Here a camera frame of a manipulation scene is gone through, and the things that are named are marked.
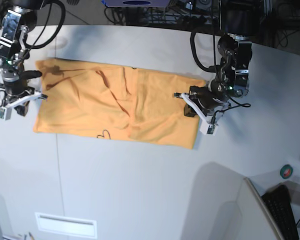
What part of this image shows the black keyboard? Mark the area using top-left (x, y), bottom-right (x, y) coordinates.
top-left (261, 185), bottom-right (299, 240)

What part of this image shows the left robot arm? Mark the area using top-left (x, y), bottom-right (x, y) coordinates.
top-left (184, 0), bottom-right (262, 117)

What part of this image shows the yellow orange t-shirt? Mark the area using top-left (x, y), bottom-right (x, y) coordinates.
top-left (33, 58), bottom-right (205, 149)

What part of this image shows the white partition board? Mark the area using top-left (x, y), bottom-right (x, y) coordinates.
top-left (236, 178), bottom-right (284, 240)

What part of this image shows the green tape roll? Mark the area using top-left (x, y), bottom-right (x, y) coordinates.
top-left (279, 164), bottom-right (294, 179)

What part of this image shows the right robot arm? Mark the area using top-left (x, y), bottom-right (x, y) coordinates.
top-left (0, 0), bottom-right (66, 121)

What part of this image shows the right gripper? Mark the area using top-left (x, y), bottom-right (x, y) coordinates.
top-left (0, 69), bottom-right (48, 117)

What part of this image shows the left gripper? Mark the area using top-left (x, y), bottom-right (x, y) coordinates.
top-left (173, 86), bottom-right (231, 118)

